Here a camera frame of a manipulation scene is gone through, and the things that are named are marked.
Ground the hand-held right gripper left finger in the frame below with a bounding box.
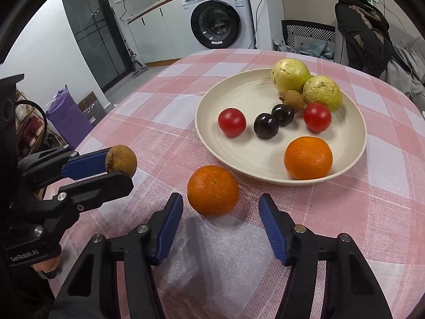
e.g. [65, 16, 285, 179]
[48, 193, 184, 319]

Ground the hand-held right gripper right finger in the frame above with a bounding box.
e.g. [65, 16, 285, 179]
[258, 193, 392, 319]

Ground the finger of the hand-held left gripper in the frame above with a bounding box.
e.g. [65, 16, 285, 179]
[32, 171, 134, 239]
[17, 145, 108, 191]

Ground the brown longan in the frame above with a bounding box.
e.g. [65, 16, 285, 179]
[279, 90, 305, 113]
[105, 145, 138, 178]

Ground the orange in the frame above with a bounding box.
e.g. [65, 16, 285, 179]
[187, 165, 240, 217]
[284, 136, 333, 181]

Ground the cream round plate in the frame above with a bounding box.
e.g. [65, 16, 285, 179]
[195, 68, 367, 186]

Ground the dark purple plum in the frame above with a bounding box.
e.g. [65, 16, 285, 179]
[254, 113, 280, 139]
[271, 104, 295, 127]

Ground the red tomato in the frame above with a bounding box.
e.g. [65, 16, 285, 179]
[218, 108, 247, 138]
[303, 102, 332, 133]

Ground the person's left forearm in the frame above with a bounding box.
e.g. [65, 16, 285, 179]
[0, 264, 58, 319]

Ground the person's left hand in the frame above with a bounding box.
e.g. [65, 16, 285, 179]
[32, 257, 62, 272]

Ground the purple bag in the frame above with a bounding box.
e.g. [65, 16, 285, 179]
[45, 85, 94, 150]

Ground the shoe rack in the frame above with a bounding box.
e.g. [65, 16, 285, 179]
[15, 90, 64, 161]

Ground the pink checked tablecloth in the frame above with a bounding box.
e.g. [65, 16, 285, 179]
[43, 48, 425, 319]

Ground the patterned cardboard box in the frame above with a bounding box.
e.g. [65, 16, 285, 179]
[78, 92, 109, 125]

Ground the upright mop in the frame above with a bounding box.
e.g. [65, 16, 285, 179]
[111, 8, 148, 79]

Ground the dark glass door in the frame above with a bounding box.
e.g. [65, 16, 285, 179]
[60, 0, 132, 94]

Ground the yellow guava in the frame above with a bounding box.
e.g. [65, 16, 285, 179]
[303, 76, 342, 112]
[270, 58, 312, 93]

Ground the white counter cabinet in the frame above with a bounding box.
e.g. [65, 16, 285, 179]
[128, 5, 197, 66]

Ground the chair with patterned cushion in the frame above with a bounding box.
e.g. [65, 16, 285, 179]
[281, 20, 336, 59]

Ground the white washing machine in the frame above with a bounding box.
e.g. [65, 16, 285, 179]
[181, 0, 256, 51]

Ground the grey cloth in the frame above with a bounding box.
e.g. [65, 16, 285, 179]
[384, 36, 425, 104]

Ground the black jacket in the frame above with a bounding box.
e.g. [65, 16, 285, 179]
[334, 0, 393, 81]

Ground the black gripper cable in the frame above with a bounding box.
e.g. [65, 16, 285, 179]
[15, 100, 48, 141]

